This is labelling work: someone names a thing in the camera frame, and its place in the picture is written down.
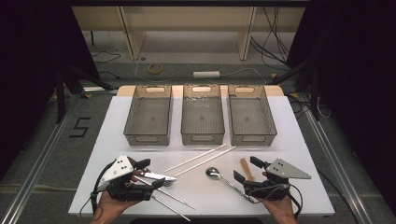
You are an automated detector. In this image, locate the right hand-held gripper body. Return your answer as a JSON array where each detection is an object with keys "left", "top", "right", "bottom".
[{"left": 243, "top": 158, "right": 312, "bottom": 202}]

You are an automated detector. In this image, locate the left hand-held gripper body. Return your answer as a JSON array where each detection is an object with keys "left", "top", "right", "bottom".
[{"left": 98, "top": 154, "right": 155, "bottom": 203}]

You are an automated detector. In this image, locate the small wooden spoon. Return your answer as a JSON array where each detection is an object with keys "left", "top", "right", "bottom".
[{"left": 239, "top": 157, "right": 256, "bottom": 182}]

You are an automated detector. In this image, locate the metal spoon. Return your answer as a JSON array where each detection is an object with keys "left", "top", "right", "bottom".
[{"left": 205, "top": 166, "right": 254, "bottom": 203}]

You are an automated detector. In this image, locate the white chopstick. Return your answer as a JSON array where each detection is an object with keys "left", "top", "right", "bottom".
[
  {"left": 174, "top": 146, "right": 237, "bottom": 178},
  {"left": 163, "top": 143, "right": 228, "bottom": 173}
]

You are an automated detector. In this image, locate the clear grey plastic bin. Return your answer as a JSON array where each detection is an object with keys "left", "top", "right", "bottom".
[
  {"left": 227, "top": 84, "right": 278, "bottom": 147},
  {"left": 180, "top": 83, "right": 226, "bottom": 147},
  {"left": 122, "top": 84, "right": 174, "bottom": 147}
]

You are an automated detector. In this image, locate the person's left hand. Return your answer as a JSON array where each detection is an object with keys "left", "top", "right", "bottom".
[{"left": 92, "top": 189, "right": 139, "bottom": 222}]

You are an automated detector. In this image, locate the person's right hand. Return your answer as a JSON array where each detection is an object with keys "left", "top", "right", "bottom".
[{"left": 262, "top": 197, "right": 298, "bottom": 224}]

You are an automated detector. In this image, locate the black metal stand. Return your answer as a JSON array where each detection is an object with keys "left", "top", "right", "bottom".
[
  {"left": 54, "top": 61, "right": 114, "bottom": 124},
  {"left": 268, "top": 59, "right": 324, "bottom": 122}
]

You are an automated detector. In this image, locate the yellow tape roll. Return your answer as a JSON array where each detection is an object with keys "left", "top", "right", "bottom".
[{"left": 147, "top": 63, "right": 164, "bottom": 76}]

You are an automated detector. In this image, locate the white power strip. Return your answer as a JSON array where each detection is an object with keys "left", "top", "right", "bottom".
[{"left": 192, "top": 70, "right": 221, "bottom": 79}]

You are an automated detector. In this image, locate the black curtain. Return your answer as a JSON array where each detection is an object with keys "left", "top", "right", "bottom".
[
  {"left": 284, "top": 0, "right": 396, "bottom": 216},
  {"left": 0, "top": 0, "right": 102, "bottom": 185}
]

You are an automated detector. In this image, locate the beige wooden desk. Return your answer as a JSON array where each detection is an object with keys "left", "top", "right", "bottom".
[{"left": 71, "top": 6, "right": 306, "bottom": 62}]

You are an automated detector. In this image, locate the right hand-held gripper cable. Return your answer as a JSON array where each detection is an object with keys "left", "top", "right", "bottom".
[{"left": 247, "top": 183, "right": 304, "bottom": 218}]

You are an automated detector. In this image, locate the hand-held gripper cable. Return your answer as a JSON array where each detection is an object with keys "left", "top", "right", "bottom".
[
  {"left": 79, "top": 161, "right": 117, "bottom": 218},
  {"left": 247, "top": 183, "right": 304, "bottom": 218}
]

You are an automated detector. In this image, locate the left hand-held gripper cable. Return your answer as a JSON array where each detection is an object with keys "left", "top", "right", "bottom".
[{"left": 79, "top": 161, "right": 117, "bottom": 218}]

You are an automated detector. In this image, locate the black floor cable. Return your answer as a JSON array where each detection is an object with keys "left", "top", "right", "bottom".
[
  {"left": 317, "top": 169, "right": 361, "bottom": 224},
  {"left": 286, "top": 91, "right": 332, "bottom": 120},
  {"left": 91, "top": 50, "right": 122, "bottom": 65}
]

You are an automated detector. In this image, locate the metal floor rail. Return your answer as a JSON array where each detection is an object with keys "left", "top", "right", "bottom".
[
  {"left": 302, "top": 105, "right": 376, "bottom": 224},
  {"left": 0, "top": 92, "right": 82, "bottom": 224},
  {"left": 81, "top": 86, "right": 120, "bottom": 95}
]

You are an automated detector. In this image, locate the black cable bundle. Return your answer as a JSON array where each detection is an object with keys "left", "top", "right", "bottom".
[{"left": 249, "top": 6, "right": 291, "bottom": 69}]

